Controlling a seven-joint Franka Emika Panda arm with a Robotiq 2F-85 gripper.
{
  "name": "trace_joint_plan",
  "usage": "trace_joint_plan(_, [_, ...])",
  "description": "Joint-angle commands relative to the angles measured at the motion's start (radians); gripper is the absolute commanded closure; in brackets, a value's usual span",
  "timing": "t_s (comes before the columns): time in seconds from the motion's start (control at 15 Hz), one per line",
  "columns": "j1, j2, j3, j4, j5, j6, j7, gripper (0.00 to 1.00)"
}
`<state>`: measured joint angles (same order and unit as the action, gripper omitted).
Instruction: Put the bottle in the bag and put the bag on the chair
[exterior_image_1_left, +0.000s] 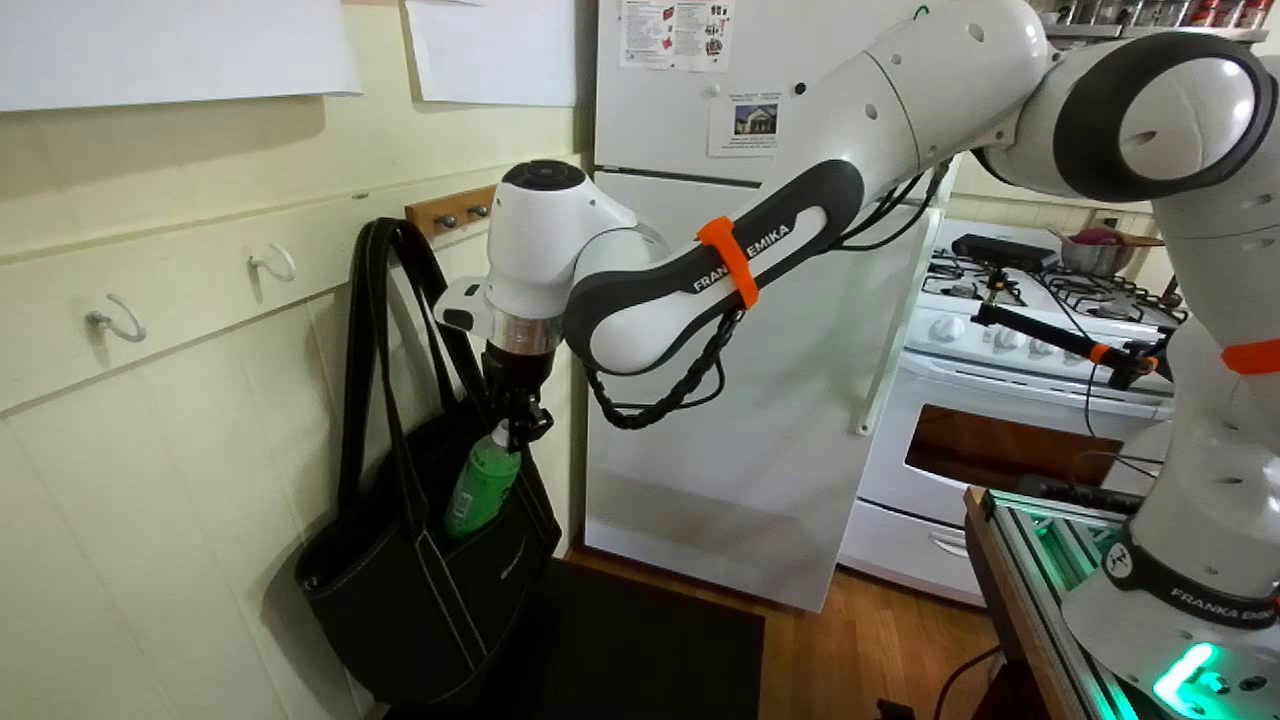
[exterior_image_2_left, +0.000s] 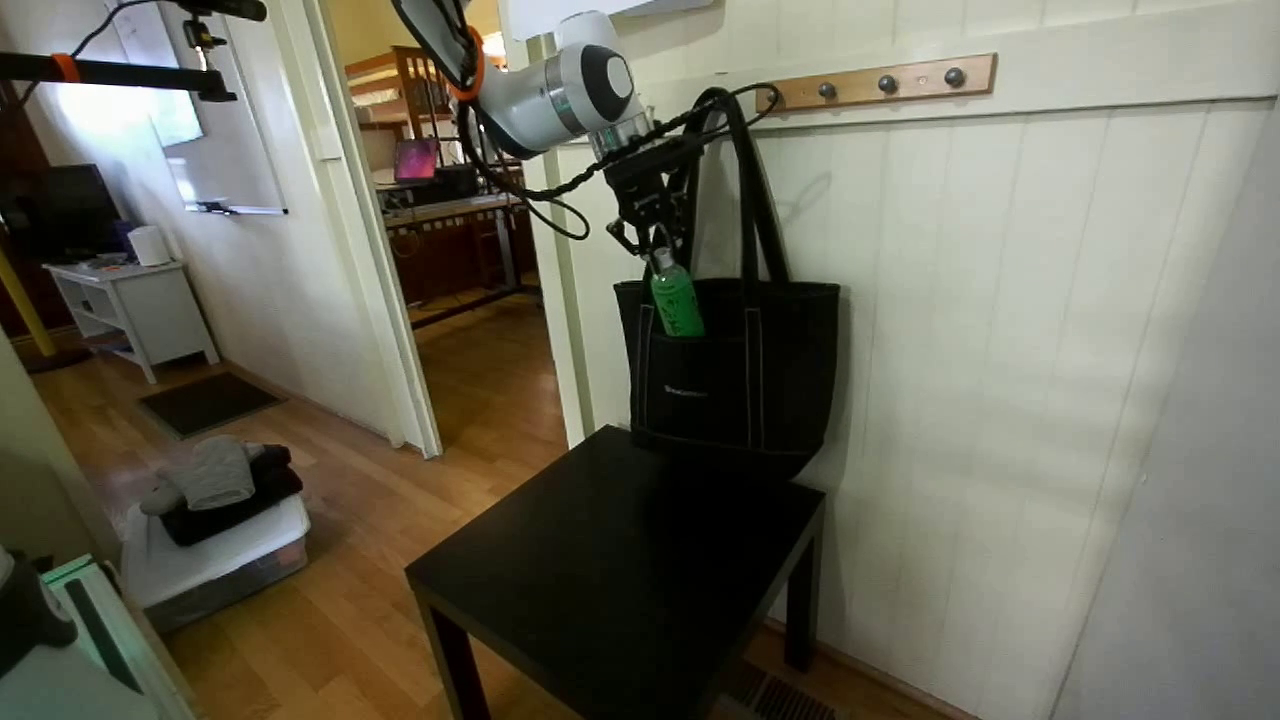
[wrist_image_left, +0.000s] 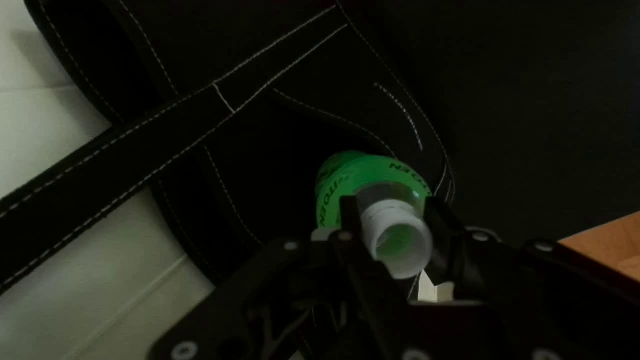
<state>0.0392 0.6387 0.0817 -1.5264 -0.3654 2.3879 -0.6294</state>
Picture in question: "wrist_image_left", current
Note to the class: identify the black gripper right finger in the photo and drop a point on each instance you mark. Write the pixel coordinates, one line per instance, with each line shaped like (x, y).
(461, 253)

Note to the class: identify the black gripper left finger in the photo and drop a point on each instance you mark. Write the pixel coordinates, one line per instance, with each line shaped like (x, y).
(357, 246)

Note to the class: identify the green plastic bottle white cap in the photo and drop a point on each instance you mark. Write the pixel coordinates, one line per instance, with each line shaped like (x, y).
(353, 176)

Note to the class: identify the black tote bag white stitching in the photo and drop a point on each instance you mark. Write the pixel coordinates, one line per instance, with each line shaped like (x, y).
(506, 100)

